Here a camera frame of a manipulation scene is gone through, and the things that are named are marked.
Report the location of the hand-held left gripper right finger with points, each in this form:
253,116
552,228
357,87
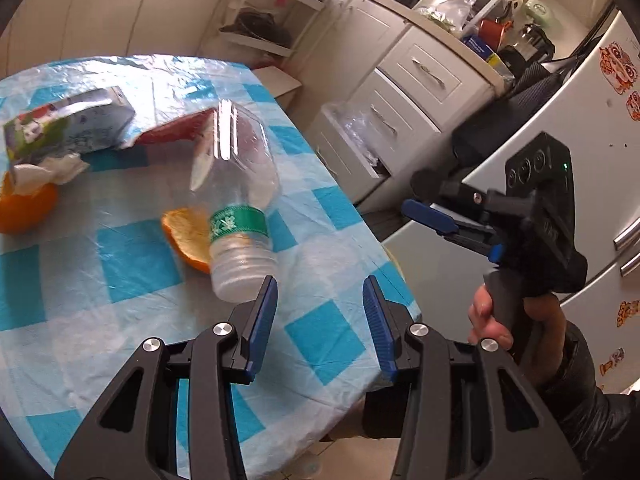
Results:
377,330

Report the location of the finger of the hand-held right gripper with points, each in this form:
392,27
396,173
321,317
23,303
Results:
427,212
425,182

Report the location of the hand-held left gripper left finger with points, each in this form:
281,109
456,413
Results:
260,330

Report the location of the orange peel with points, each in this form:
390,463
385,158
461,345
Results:
25,207
182,237

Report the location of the clear plastic bottle green label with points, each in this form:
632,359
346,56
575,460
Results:
235,210

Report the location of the red yellow food package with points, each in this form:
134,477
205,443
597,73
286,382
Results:
170,130

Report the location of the white tissue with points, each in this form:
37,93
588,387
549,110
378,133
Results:
57,167

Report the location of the crushed milk carton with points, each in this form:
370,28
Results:
70,125

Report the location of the person's right forearm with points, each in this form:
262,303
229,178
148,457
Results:
590,410

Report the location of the person's right hand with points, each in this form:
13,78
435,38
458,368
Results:
490,325

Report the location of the white drawer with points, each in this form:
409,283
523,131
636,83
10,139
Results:
345,160

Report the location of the crumpled clear plastic bag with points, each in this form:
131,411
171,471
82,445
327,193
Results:
365,125

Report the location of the white refrigerator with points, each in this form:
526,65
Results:
590,125

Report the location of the white drawer cabinet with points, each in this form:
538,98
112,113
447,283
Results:
430,70

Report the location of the small red sticker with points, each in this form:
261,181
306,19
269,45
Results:
629,314
612,361
634,106

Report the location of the blue checkered plastic tablecloth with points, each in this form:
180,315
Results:
125,310

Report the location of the blue cardboard box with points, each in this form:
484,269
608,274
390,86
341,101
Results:
480,47

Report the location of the red cooking pot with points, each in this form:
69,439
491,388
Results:
492,35

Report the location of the black kettle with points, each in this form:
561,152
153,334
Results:
530,50

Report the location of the white plastic bag with greens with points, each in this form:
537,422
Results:
450,12

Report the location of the white wooden stool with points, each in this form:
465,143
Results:
277,80

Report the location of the pale green lidded pot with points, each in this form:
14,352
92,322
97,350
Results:
539,10

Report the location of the white tiered corner rack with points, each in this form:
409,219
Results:
260,45

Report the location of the black frying pan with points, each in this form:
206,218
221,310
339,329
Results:
260,27

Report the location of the white base cabinets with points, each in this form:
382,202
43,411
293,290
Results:
150,5

